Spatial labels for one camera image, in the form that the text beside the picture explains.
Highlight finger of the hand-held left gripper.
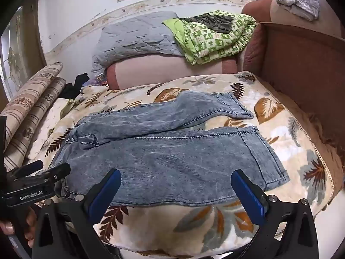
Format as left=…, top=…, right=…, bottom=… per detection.
left=12, top=160, right=44, bottom=176
left=38, top=163, right=71, bottom=184

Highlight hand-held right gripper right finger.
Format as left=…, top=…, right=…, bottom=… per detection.
left=231, top=169, right=324, bottom=259

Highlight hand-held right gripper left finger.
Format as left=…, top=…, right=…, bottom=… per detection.
left=32, top=168, right=122, bottom=259

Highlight blue denim pants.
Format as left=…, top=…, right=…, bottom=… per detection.
left=49, top=91, right=291, bottom=208

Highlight person's left hand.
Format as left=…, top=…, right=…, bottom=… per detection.
left=0, top=207, right=37, bottom=249

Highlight striped rolled mattress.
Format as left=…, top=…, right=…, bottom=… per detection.
left=0, top=62, right=63, bottom=152
left=4, top=77, right=67, bottom=172

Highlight cream floral bedsheet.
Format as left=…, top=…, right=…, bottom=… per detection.
left=27, top=98, right=71, bottom=160

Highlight cream leaf print blanket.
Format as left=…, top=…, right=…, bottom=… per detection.
left=25, top=71, right=335, bottom=258

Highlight black cloth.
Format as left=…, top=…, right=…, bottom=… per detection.
left=60, top=73, right=90, bottom=100

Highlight purple patterned cloth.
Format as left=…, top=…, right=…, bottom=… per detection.
left=90, top=76, right=109, bottom=87

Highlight wooden glass door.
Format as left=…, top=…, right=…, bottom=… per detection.
left=0, top=5, right=47, bottom=110

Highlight brown sofa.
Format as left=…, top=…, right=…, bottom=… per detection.
left=237, top=0, right=345, bottom=141

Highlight grey quilt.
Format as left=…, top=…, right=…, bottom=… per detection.
left=92, top=11, right=184, bottom=73

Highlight green patterned blanket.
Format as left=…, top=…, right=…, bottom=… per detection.
left=162, top=10, right=257, bottom=66

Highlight dark olive garment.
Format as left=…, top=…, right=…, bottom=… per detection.
left=179, top=13, right=234, bottom=34

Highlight grey crumpled clothes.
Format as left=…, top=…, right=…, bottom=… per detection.
left=276, top=0, right=321, bottom=21

